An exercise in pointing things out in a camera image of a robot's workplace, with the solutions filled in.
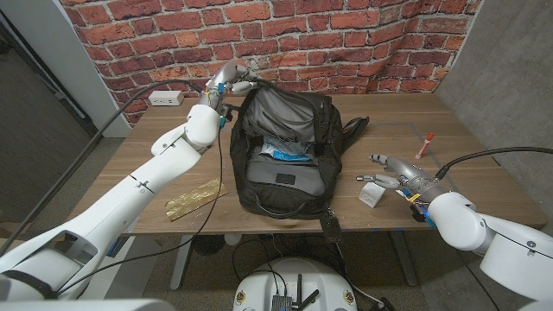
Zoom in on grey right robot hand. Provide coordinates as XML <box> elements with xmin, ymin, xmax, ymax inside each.
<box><xmin>356</xmin><ymin>154</ymin><xmax>450</xmax><ymax>204</ymax></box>

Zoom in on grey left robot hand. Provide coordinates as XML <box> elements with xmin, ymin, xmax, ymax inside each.
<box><xmin>206</xmin><ymin>60</ymin><xmax>263</xmax><ymax>109</ymax></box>

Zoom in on small white box package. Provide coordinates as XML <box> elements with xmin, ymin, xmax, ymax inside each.
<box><xmin>358</xmin><ymin>181</ymin><xmax>386</xmax><ymax>209</ymax></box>

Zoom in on black backpack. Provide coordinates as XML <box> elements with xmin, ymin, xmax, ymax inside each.
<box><xmin>228</xmin><ymin>81</ymin><xmax>371</xmax><ymax>220</ymax></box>

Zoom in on red white marker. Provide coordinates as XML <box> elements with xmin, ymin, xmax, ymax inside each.
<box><xmin>415</xmin><ymin>132</ymin><xmax>435</xmax><ymax>161</ymax></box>

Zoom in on black hanging backpack tag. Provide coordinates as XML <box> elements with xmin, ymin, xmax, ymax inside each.
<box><xmin>319</xmin><ymin>206</ymin><xmax>343</xmax><ymax>244</ymax></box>

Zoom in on white power strip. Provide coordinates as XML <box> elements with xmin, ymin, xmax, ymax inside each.
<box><xmin>148</xmin><ymin>90</ymin><xmax>185</xmax><ymax>107</ymax></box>

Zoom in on dark table leg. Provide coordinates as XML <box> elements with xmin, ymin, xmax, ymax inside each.
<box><xmin>388</xmin><ymin>231</ymin><xmax>419</xmax><ymax>287</ymax></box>

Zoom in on brick print backdrop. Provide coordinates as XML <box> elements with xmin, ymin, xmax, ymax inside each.
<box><xmin>60</xmin><ymin>0</ymin><xmax>483</xmax><ymax>126</ymax></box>

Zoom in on blue white plastic pouch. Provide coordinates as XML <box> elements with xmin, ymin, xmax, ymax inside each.
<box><xmin>258</xmin><ymin>136</ymin><xmax>313</xmax><ymax>163</ymax></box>

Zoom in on gold foil packet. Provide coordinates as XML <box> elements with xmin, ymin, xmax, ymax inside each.
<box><xmin>164</xmin><ymin>177</ymin><xmax>229</xmax><ymax>223</ymax></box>

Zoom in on black round floor object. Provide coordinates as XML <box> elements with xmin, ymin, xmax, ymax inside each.
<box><xmin>192</xmin><ymin>235</ymin><xmax>226</xmax><ymax>257</ymax></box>

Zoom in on small computer with antennas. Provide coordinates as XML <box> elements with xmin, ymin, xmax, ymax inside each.
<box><xmin>270</xmin><ymin>273</ymin><xmax>321</xmax><ymax>311</ymax></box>

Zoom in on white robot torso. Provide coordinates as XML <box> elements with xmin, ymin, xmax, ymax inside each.
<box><xmin>232</xmin><ymin>257</ymin><xmax>359</xmax><ymax>311</ymax></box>

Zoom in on white table leg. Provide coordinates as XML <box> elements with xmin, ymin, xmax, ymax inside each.
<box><xmin>169</xmin><ymin>234</ymin><xmax>194</xmax><ymax>291</ymax></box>

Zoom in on white robot head rim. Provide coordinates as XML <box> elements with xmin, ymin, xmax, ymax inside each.
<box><xmin>0</xmin><ymin>298</ymin><xmax>176</xmax><ymax>311</ymax></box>

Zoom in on thick grey left arm cable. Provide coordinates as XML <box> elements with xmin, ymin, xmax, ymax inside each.
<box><xmin>0</xmin><ymin>79</ymin><xmax>204</xmax><ymax>256</ymax></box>

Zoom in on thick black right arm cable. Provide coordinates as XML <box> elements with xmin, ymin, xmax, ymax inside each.
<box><xmin>435</xmin><ymin>146</ymin><xmax>553</xmax><ymax>181</ymax></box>

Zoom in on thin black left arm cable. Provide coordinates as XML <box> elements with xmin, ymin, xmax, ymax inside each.
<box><xmin>54</xmin><ymin>123</ymin><xmax>226</xmax><ymax>299</ymax></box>

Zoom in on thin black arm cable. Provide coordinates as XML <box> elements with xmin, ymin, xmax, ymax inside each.
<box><xmin>457</xmin><ymin>248</ymin><xmax>502</xmax><ymax>311</ymax></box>
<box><xmin>54</xmin><ymin>123</ymin><xmax>226</xmax><ymax>299</ymax></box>

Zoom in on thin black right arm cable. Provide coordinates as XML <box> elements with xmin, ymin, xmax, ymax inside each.
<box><xmin>457</xmin><ymin>248</ymin><xmax>502</xmax><ymax>311</ymax></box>

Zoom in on black floor cables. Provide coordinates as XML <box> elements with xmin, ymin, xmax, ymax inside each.
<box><xmin>231</xmin><ymin>235</ymin><xmax>346</xmax><ymax>286</ymax></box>

